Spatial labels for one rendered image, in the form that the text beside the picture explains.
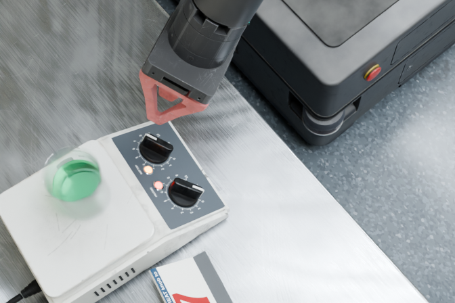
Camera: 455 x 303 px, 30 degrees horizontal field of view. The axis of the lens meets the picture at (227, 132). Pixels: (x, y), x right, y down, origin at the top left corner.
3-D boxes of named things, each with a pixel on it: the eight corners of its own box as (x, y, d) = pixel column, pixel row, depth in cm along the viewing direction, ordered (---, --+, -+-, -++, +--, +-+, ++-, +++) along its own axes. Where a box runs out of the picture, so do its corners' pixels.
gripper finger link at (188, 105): (114, 120, 80) (147, 57, 73) (140, 72, 85) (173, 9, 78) (177, 153, 81) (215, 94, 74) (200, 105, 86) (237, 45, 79)
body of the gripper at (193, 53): (139, 74, 73) (169, 17, 68) (177, 7, 80) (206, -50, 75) (204, 110, 74) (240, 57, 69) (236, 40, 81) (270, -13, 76)
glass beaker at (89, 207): (49, 208, 82) (27, 183, 75) (78, 161, 84) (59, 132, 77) (101, 237, 81) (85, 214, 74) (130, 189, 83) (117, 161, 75)
